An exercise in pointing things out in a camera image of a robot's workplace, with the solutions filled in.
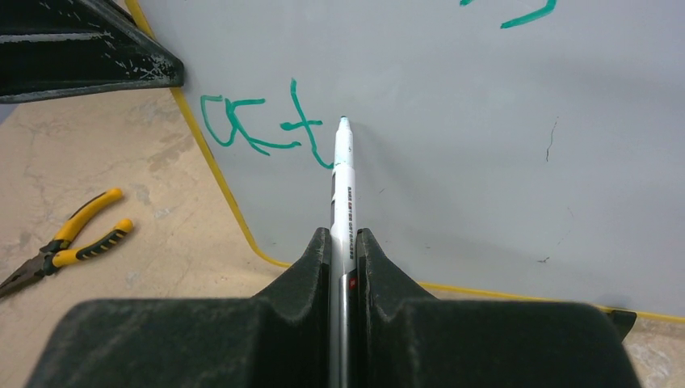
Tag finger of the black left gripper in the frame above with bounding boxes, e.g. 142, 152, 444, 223
1, 0, 184, 104

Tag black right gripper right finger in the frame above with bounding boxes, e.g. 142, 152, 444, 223
356, 228, 640, 387

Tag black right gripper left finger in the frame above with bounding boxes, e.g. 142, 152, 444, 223
27, 228, 331, 387

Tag white green marker pen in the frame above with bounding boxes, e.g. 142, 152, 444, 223
329, 116, 359, 387

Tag yellow framed whiteboard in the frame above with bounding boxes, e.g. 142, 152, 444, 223
128, 1, 684, 318

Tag yellow black pliers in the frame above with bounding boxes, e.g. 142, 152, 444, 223
1, 188, 134, 298

